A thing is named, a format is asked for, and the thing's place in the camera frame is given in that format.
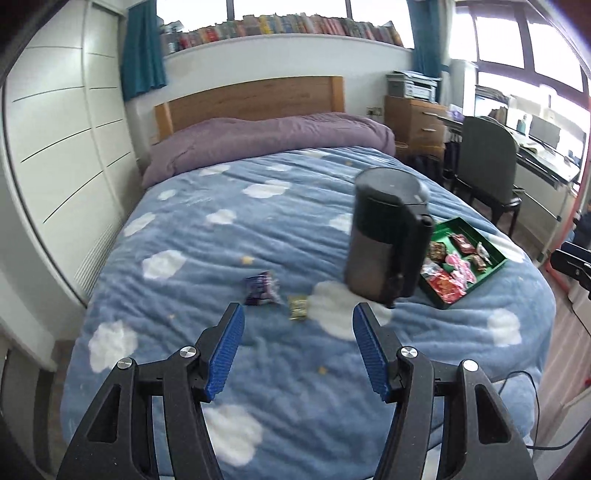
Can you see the computer monitor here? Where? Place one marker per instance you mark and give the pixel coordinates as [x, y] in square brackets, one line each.
[545, 131]

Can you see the purple snack packet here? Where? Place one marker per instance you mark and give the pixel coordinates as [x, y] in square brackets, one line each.
[261, 288]

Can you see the green tray box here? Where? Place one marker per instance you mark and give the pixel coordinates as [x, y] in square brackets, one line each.
[445, 229]

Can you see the black device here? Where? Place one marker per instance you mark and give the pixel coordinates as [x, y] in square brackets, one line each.
[572, 267]

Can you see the row of books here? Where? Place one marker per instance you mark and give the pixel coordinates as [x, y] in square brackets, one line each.
[286, 27]

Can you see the dark red snack packet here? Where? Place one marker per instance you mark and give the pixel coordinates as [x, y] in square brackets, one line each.
[462, 243]

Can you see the white appliance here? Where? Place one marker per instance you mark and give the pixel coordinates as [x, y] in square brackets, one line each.
[462, 87]

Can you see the white wardrobe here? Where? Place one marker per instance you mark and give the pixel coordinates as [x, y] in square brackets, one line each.
[55, 138]

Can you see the wall socket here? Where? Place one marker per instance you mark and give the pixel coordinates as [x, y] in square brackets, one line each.
[375, 110]

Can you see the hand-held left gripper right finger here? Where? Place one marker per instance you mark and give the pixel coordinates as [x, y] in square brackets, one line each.
[369, 350]

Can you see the blue cloud print blanket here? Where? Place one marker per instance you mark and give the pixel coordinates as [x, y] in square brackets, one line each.
[207, 249]

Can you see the clear white snack packet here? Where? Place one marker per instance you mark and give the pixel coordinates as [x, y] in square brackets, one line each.
[485, 251]

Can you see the purple pillow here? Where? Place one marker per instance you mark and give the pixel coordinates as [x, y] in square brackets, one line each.
[258, 138]

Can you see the red noodle snack packet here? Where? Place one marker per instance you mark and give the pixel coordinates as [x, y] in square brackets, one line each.
[441, 284]

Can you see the pink snack packet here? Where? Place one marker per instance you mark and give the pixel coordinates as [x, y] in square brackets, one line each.
[463, 278]
[456, 262]

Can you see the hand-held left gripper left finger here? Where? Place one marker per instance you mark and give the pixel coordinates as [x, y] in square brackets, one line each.
[226, 350]

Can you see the wooden headboard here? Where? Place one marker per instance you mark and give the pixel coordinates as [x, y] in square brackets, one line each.
[254, 97]

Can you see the white desk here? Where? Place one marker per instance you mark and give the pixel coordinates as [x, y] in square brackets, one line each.
[545, 175]

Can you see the teal curtain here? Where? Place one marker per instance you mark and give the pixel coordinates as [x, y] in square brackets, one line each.
[425, 41]
[143, 50]

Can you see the grey printer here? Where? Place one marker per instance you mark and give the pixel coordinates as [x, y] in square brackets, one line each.
[413, 85]

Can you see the yellow green snack packet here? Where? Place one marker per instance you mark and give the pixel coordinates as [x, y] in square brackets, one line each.
[298, 308]

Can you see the grey chair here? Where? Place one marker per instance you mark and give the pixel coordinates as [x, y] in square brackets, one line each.
[485, 157]

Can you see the dark brown snack packet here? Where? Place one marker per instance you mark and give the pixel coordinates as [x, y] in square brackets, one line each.
[479, 261]

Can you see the wooden dresser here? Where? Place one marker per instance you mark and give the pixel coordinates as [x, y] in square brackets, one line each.
[413, 124]

